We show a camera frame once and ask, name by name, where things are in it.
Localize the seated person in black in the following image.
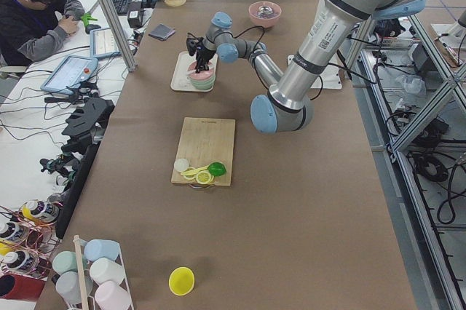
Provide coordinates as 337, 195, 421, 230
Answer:
1, 0, 85, 66

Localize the lemon slice under spoon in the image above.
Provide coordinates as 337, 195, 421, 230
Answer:
182, 167, 196, 180

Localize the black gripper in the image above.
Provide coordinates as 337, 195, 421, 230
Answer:
186, 37, 215, 73

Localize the folded grey cloth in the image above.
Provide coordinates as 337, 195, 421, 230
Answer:
149, 23, 176, 41

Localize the cup rack with pastel cups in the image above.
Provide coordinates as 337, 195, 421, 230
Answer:
52, 236, 135, 309

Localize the green bowl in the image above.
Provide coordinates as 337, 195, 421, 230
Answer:
193, 83, 214, 92
189, 75, 216, 85

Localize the lemon half slice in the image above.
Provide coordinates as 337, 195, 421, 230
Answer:
195, 170, 215, 185

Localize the top green bowl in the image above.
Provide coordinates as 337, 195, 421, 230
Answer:
189, 75, 216, 85

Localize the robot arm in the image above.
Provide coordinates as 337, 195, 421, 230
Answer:
186, 12, 283, 87
186, 0, 426, 133

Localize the metal ice scoop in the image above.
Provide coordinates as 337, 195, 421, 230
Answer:
256, 5, 275, 19

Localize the large pink ice bowl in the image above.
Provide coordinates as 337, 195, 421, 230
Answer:
248, 1, 282, 28

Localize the blue teach pendant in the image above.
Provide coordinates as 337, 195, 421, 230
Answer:
40, 55, 98, 95
89, 28, 121, 60

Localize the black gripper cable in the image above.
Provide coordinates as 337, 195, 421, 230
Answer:
230, 25, 269, 57

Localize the black tool holder rack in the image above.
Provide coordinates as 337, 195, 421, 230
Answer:
61, 98, 115, 154

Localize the yellow plastic cup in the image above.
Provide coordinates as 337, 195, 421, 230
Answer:
168, 266, 195, 296

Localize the green lime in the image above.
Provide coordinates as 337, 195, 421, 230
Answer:
208, 162, 226, 177

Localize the blue teach pendant far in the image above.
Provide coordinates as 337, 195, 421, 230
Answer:
89, 28, 121, 60

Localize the lower green bowl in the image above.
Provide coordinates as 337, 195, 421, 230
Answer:
193, 83, 214, 92

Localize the small pink bowl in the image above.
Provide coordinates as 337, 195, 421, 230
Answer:
186, 61, 214, 81

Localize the blue teach pendant near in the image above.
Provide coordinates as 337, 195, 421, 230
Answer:
40, 55, 98, 95

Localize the yellow plastic spoon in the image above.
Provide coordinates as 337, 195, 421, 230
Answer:
181, 165, 208, 175

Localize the white rectangular serving tray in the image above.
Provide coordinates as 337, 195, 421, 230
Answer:
170, 51, 218, 92

